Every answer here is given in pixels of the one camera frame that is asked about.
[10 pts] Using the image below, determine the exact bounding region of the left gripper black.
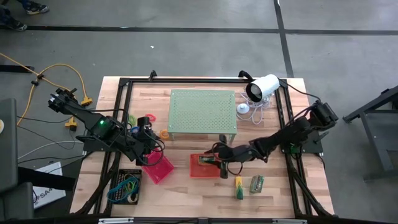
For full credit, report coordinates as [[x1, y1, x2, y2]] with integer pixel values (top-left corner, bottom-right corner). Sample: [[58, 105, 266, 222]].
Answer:
[[134, 116, 165, 166]]

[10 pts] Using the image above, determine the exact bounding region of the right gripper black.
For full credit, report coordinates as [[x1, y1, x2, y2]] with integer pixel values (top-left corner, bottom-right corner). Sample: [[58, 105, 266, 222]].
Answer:
[[203, 134, 254, 180]]

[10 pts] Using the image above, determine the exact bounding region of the yellow green Crayola box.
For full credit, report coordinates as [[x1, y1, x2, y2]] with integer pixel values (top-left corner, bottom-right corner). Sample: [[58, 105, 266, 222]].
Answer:
[[234, 175, 244, 200]]

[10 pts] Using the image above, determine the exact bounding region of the green rubber band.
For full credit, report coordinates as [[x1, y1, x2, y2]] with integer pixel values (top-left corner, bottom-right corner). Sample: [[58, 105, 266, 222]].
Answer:
[[123, 174, 140, 193]]

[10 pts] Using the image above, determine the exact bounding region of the orange slotted plastic basket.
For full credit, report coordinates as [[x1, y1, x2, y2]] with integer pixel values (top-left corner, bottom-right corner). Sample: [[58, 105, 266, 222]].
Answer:
[[188, 152, 222, 179]]

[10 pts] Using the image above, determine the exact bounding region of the red slotted plastic basket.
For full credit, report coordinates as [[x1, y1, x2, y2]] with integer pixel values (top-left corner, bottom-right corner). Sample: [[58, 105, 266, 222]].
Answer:
[[141, 149, 175, 184]]

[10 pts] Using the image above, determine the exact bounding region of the black perforated tray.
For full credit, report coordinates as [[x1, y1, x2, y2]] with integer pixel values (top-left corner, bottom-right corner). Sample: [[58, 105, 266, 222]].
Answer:
[[107, 169, 143, 205]]

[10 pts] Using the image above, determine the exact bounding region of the green perforated metal shelf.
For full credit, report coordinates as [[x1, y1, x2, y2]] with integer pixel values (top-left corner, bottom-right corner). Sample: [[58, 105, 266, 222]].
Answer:
[[167, 89, 238, 144]]

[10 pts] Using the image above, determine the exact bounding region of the white printed box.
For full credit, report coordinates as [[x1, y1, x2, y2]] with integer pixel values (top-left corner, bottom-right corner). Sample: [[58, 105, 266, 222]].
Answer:
[[32, 161, 67, 210]]

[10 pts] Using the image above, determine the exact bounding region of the grey equipment case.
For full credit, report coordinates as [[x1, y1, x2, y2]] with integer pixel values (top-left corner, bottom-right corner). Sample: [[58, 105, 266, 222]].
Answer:
[[0, 98, 35, 220]]

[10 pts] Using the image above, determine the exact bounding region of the black metal side table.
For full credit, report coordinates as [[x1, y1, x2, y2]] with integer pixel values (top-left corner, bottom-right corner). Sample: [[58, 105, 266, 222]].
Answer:
[[343, 85, 398, 181]]

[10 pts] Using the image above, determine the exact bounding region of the person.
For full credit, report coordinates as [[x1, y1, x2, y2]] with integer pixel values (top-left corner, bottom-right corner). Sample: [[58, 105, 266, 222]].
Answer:
[[0, 0, 50, 32]]

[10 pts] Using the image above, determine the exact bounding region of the white coiled cable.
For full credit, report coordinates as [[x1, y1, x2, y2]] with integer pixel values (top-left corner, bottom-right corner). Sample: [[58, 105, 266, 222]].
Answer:
[[236, 91, 274, 126]]

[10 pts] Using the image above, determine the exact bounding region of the black metal table frame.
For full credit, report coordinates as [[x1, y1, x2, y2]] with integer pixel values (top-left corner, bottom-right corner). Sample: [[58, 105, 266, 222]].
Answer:
[[70, 70, 335, 220]]

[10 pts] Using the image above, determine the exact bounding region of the white camera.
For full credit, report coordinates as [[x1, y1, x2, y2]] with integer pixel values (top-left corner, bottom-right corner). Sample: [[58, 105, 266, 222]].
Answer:
[[238, 70, 280, 103]]

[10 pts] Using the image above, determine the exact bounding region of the yellow extension cable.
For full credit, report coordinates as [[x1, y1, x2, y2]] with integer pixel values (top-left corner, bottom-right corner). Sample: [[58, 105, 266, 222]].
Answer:
[[0, 52, 93, 131]]

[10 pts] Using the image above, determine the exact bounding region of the white floor cable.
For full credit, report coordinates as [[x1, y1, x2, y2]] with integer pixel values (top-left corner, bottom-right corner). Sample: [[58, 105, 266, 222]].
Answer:
[[17, 141, 85, 160]]

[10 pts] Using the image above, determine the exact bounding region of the black lamp power cable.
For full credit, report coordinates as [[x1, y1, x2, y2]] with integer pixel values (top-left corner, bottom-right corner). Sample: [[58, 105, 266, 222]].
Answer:
[[276, 76, 321, 102]]

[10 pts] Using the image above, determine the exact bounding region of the black floor cable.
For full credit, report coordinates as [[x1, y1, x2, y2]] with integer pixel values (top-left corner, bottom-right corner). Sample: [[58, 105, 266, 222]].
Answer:
[[17, 116, 74, 124]]

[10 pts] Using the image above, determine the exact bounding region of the black floor strap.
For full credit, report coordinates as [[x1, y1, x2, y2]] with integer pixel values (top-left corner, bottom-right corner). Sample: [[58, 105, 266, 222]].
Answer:
[[0, 64, 35, 73]]

